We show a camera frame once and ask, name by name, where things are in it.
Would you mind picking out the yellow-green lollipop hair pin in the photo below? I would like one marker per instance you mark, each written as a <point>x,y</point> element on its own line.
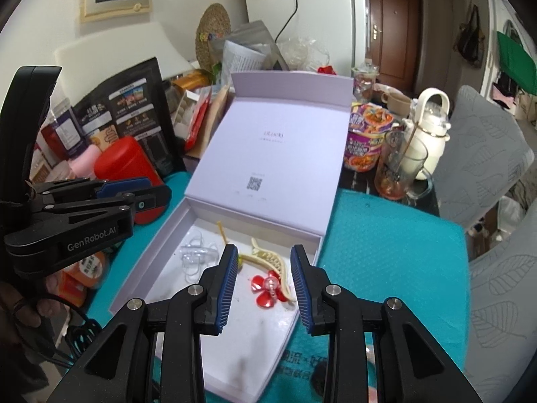
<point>221,231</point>

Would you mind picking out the clear plastic hair clip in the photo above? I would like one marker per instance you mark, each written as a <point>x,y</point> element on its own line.
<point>195,254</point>

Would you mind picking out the brown door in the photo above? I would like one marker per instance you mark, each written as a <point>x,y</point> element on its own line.
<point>394,29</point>

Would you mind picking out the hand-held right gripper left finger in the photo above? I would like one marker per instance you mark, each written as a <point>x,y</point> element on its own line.
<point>224,289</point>

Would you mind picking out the teal bubble mat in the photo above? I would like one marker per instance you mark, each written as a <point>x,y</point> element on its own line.
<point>398,260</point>

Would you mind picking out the beige bowl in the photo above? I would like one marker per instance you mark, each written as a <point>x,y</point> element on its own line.
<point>392,97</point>

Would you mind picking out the hanging dark bag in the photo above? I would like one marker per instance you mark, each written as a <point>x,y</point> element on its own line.
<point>472,37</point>

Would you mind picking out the pink bottle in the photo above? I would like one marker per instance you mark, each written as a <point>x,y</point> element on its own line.
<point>82,163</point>

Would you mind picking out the cream hair clip red flower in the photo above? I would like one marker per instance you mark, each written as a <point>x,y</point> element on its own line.
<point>272,262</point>

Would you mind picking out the clear plastic bag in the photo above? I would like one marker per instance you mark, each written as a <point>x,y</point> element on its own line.
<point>304,52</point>

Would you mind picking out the glass jar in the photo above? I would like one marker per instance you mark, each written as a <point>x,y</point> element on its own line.
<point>365,82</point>

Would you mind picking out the white kettle jug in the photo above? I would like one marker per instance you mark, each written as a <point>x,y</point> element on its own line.
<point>432,134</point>

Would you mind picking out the person's left hand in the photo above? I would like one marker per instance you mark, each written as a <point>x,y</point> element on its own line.
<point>21,306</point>

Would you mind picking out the red canister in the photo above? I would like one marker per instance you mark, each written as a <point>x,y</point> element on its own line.
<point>121,159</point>

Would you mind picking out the white foam board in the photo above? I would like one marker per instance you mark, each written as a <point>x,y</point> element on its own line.
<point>121,50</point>

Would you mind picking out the woven straw fan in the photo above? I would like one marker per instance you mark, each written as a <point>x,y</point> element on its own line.
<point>212,35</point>

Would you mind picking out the purple instant noodle cup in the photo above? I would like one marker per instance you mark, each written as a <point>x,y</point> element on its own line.
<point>369,134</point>

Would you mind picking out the black hair clip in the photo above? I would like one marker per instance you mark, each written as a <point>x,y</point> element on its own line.
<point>82,338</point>

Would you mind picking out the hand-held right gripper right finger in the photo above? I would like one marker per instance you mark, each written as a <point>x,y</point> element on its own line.
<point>302,289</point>

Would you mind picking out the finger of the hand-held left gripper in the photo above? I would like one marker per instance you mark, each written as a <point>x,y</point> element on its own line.
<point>126,187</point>
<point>84,205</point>

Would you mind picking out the white fridge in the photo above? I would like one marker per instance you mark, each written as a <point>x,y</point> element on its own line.
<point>323,21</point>

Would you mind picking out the red snack packet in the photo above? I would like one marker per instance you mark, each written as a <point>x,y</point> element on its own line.
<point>201,113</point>

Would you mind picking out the glass mug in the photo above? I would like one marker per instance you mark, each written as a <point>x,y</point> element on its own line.
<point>398,163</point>

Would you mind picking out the white gift box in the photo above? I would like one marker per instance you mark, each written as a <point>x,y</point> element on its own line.
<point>268,155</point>

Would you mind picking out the grey leaf-pattern chair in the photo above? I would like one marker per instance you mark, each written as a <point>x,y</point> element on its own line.
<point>503,302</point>
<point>474,147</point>

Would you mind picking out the black snack bag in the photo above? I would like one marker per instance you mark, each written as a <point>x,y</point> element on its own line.
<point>126,105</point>

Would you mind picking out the grey foil bag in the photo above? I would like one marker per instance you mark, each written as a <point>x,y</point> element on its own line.
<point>251,35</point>

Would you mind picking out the printed paper sheet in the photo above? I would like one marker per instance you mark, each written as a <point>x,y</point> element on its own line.
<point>243,58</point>

